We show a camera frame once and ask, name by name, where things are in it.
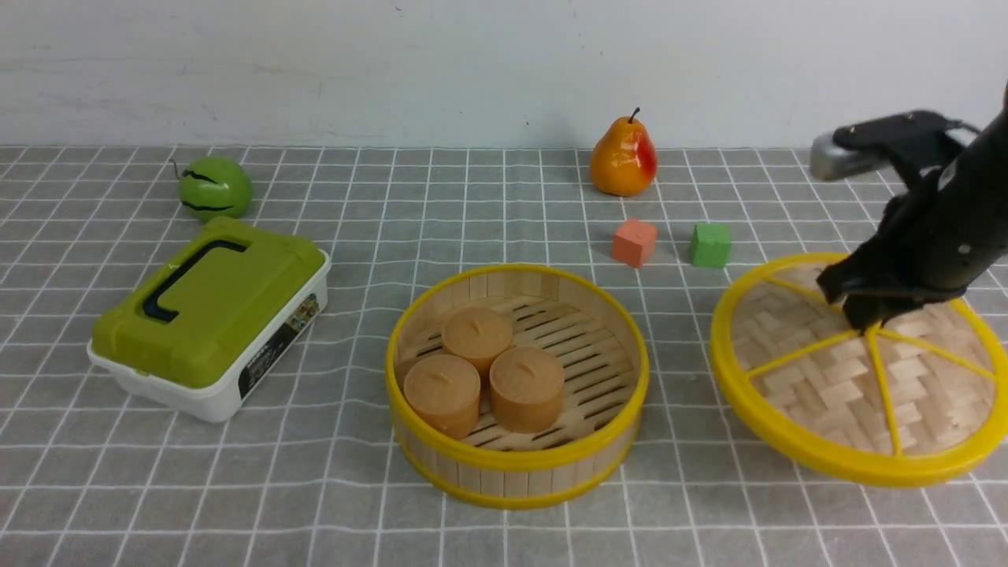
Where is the yellow woven bamboo steamer lid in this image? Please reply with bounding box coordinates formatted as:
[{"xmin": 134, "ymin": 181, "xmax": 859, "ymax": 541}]
[{"xmin": 709, "ymin": 254, "xmax": 1007, "ymax": 487}]

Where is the brown bun back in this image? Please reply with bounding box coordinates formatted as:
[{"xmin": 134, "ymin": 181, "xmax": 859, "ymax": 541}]
[{"xmin": 442, "ymin": 306, "xmax": 513, "ymax": 378}]

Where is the orange yellow toy pear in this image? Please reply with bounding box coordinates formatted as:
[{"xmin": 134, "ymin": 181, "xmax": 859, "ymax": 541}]
[{"xmin": 589, "ymin": 107, "xmax": 658, "ymax": 198}]

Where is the grey checked tablecloth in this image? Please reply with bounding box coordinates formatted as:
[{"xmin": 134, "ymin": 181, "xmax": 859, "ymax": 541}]
[{"xmin": 1, "ymin": 145, "xmax": 1006, "ymax": 566}]

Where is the brown bun front left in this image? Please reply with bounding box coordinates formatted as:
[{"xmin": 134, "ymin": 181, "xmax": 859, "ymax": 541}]
[{"xmin": 402, "ymin": 354, "xmax": 482, "ymax": 440}]

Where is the green foam cube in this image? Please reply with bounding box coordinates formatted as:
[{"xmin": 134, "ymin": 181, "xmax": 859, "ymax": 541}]
[{"xmin": 690, "ymin": 222, "xmax": 733, "ymax": 269}]

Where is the brown bun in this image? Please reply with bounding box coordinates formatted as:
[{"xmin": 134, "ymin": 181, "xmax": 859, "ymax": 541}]
[
  {"xmin": 489, "ymin": 346, "xmax": 565, "ymax": 434},
  {"xmin": 402, "ymin": 354, "xmax": 482, "ymax": 440},
  {"xmin": 442, "ymin": 306, "xmax": 513, "ymax": 378}
]

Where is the green toy apple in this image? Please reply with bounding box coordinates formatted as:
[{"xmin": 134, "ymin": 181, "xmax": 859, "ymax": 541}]
[{"xmin": 169, "ymin": 155, "xmax": 253, "ymax": 223}]

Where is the brown bun front right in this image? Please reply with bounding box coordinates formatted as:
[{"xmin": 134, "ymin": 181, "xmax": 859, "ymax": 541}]
[{"xmin": 489, "ymin": 346, "xmax": 565, "ymax": 434}]

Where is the yellow bamboo steamer basket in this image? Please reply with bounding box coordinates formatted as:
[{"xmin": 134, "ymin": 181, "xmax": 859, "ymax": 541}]
[{"xmin": 384, "ymin": 263, "xmax": 650, "ymax": 511}]

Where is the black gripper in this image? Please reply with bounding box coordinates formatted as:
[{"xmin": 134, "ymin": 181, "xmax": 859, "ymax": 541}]
[{"xmin": 816, "ymin": 109, "xmax": 1006, "ymax": 332}]

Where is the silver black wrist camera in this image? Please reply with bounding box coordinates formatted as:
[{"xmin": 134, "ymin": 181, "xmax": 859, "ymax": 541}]
[{"xmin": 809, "ymin": 109, "xmax": 980, "ymax": 187}]

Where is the green lidded white storage box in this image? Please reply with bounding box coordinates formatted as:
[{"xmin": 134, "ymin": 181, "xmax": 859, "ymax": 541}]
[{"xmin": 87, "ymin": 217, "xmax": 331, "ymax": 423}]

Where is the orange foam cube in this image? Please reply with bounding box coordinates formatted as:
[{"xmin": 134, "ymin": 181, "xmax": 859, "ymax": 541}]
[{"xmin": 611, "ymin": 218, "xmax": 658, "ymax": 269}]

